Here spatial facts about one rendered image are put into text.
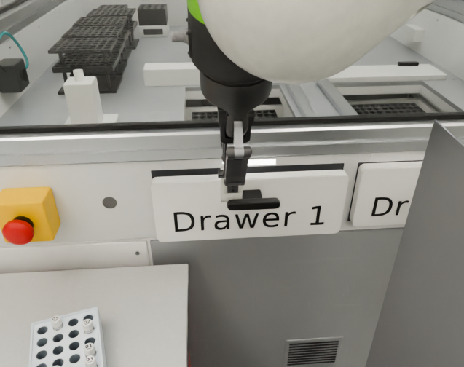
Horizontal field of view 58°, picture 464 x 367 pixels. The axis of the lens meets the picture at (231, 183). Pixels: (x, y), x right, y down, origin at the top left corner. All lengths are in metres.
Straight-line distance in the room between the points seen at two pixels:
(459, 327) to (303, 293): 0.56
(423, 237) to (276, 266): 0.48
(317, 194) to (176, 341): 0.29
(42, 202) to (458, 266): 0.53
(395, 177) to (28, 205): 0.54
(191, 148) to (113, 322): 0.27
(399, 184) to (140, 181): 0.40
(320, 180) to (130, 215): 0.30
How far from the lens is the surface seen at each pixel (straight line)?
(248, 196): 0.60
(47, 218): 0.66
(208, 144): 0.61
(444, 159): 0.28
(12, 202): 0.66
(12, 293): 0.74
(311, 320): 0.89
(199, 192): 0.61
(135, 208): 0.67
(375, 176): 0.67
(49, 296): 0.72
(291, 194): 0.63
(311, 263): 0.78
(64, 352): 0.59
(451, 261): 0.28
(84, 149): 0.64
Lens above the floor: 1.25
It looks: 32 degrees down
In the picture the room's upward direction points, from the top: straight up
